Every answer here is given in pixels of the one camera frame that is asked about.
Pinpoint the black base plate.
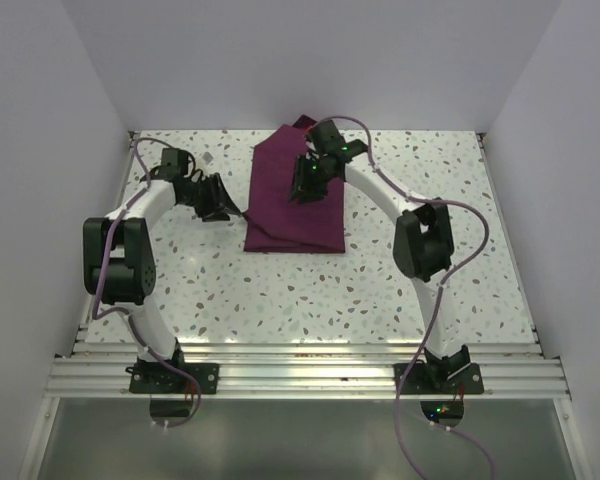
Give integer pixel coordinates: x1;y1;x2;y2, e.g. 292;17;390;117
125;362;220;395
393;361;485;395

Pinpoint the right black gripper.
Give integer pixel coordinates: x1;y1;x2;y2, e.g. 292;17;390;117
287;154;336;205

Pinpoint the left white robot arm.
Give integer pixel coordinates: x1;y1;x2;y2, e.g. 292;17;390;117
82;141;241;393

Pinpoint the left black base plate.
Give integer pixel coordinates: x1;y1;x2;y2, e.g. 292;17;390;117
125;362;220;395

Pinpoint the purple cloth mat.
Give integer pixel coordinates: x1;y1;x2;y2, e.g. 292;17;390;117
244;115;346;254

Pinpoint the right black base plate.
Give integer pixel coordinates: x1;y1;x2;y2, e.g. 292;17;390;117
393;361;485;395

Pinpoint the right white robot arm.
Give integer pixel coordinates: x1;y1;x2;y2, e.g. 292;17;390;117
290;120;471;393

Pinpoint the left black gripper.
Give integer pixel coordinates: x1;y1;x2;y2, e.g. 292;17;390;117
179;173;240;222

